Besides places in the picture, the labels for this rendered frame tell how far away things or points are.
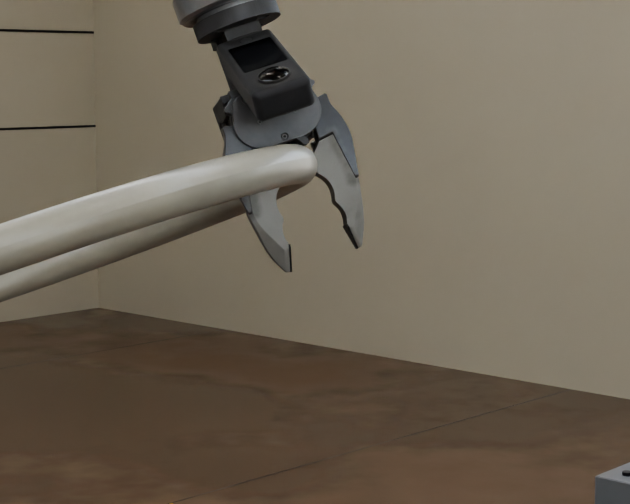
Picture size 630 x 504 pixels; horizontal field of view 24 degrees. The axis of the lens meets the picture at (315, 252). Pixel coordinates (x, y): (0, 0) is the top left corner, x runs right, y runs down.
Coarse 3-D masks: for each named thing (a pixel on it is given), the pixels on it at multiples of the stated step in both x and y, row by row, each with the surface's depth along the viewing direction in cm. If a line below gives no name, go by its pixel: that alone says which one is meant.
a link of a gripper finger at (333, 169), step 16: (320, 144) 116; (336, 144) 116; (320, 160) 116; (336, 160) 116; (320, 176) 116; (336, 176) 116; (352, 176) 116; (336, 192) 116; (352, 192) 116; (352, 208) 116; (352, 224) 116; (352, 240) 117
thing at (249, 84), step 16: (224, 48) 115; (240, 48) 115; (256, 48) 114; (272, 48) 113; (224, 64) 116; (240, 64) 112; (256, 64) 112; (272, 64) 111; (288, 64) 110; (240, 80) 110; (256, 80) 109; (272, 80) 108; (288, 80) 108; (304, 80) 108; (256, 96) 107; (272, 96) 107; (288, 96) 108; (304, 96) 108; (256, 112) 108; (272, 112) 108; (288, 112) 109
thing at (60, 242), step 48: (288, 144) 105; (144, 192) 91; (192, 192) 93; (240, 192) 97; (288, 192) 118; (0, 240) 88; (48, 240) 88; (96, 240) 90; (144, 240) 132; (0, 288) 132
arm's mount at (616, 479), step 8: (624, 464) 128; (608, 472) 125; (616, 472) 125; (624, 472) 124; (600, 480) 124; (608, 480) 124; (616, 480) 123; (624, 480) 123; (600, 488) 124; (608, 488) 124; (616, 488) 123; (624, 488) 123; (600, 496) 124; (608, 496) 124; (616, 496) 123; (624, 496) 123
